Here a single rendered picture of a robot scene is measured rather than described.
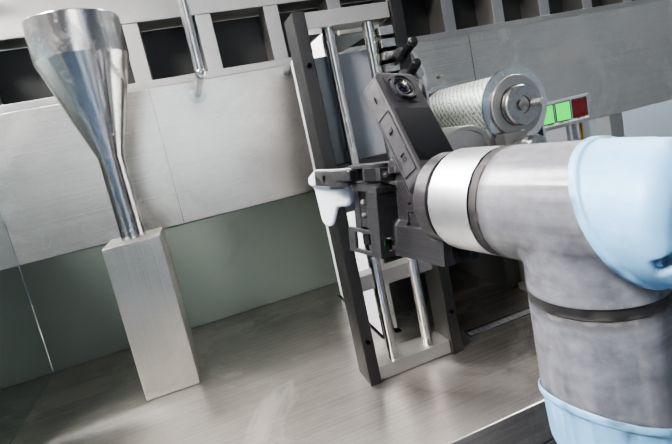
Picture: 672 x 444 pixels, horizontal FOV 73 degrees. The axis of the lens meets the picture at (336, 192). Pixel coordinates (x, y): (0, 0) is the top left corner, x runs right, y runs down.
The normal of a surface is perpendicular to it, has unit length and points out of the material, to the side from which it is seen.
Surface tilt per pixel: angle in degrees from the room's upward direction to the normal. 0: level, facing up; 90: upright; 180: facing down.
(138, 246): 90
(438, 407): 0
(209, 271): 90
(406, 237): 82
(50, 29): 90
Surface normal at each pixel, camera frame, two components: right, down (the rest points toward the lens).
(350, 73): 0.30, 0.08
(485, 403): -0.21, -0.97
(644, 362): 0.07, 0.14
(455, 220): -0.84, 0.30
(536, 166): -0.68, -0.62
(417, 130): 0.40, -0.51
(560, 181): -0.81, -0.36
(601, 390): -0.49, 0.23
